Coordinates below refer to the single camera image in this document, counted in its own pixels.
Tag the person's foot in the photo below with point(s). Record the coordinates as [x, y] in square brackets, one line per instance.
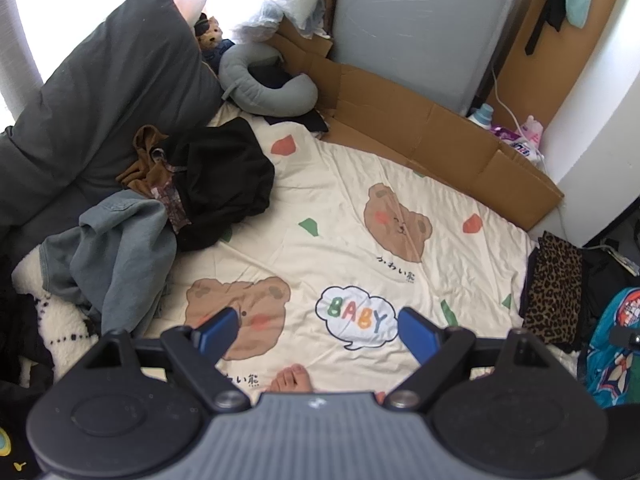
[292, 380]

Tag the white fleece blanket black diamonds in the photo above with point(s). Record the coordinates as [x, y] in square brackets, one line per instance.
[60, 320]

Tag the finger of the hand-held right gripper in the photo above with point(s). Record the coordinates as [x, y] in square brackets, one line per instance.
[625, 337]

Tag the grey plastic-wrapped appliance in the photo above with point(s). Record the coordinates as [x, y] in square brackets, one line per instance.
[415, 25]

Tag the grey neck pillow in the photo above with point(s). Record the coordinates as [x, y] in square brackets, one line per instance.
[240, 75]

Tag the blue denim jacket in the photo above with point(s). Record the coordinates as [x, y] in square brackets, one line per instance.
[120, 250]

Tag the cream bear-print bed sheet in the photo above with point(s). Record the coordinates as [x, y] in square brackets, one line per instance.
[340, 200]

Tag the dark grey pillow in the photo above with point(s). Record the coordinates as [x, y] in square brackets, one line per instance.
[115, 75]

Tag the brown garment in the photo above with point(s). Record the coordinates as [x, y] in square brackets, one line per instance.
[145, 170]

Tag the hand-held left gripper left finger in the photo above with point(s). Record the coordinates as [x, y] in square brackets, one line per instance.
[217, 334]

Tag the white bottle blue cap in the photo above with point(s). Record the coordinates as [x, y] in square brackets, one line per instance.
[482, 115]

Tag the brown teddy bear toy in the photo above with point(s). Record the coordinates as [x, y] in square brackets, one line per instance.
[210, 35]

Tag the large brown cardboard sheet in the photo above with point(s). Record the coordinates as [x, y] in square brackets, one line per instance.
[425, 130]

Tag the dark cloth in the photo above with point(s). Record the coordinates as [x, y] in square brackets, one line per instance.
[20, 360]

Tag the leopard print garment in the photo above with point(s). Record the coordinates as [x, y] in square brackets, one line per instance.
[552, 290]

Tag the purple refill pouch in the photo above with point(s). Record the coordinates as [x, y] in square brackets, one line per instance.
[525, 132]

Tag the blue printed bag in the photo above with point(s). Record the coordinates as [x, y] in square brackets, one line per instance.
[615, 370]

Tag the black clothes pile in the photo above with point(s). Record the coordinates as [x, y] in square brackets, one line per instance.
[602, 285]

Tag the white pillow in plastic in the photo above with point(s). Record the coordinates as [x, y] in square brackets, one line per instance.
[280, 5]

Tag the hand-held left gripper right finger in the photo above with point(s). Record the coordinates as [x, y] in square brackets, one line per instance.
[417, 334]

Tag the black hanging garment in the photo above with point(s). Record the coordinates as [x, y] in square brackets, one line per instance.
[555, 5]

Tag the small cardboard box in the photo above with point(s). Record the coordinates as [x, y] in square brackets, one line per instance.
[305, 40]

